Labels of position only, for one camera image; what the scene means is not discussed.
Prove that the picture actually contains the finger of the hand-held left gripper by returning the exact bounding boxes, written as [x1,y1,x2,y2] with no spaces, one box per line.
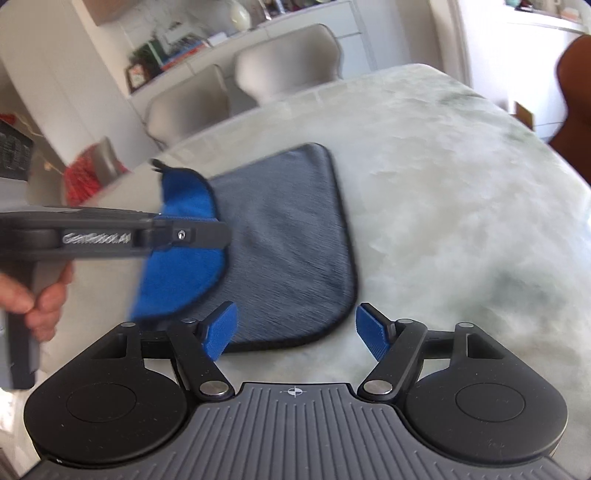
[139,218,232,259]

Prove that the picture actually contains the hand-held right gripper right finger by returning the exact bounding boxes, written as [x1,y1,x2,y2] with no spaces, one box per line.
[355,303,507,400]

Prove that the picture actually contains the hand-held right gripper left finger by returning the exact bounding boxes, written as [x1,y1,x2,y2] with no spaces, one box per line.
[95,301,239,400]

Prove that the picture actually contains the grey and blue towel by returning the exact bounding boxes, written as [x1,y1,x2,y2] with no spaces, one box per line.
[131,143,359,353]

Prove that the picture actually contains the person's left hand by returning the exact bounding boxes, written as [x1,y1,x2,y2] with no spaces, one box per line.
[0,263,75,343]

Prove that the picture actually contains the red mesh bag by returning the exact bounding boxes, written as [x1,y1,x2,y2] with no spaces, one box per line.
[64,143,127,208]

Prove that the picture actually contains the black box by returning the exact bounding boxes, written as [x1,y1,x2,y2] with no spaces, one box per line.
[0,119,35,181]

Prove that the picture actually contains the beige dining chair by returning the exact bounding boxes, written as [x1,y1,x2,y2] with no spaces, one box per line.
[235,23,345,108]
[145,64,232,149]

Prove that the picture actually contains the row of books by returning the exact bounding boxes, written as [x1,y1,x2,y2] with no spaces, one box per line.
[134,19,211,75]

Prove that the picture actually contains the white sideboard cabinet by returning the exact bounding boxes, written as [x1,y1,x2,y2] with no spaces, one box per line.
[122,0,377,116]

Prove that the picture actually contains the white vase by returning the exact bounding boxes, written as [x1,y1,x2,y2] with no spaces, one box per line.
[226,0,252,33]

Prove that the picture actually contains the brown chair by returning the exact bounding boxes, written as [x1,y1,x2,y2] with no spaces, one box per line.
[547,35,591,188]

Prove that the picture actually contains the small picture frame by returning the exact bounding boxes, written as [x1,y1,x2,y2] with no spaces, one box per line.
[126,65,149,93]

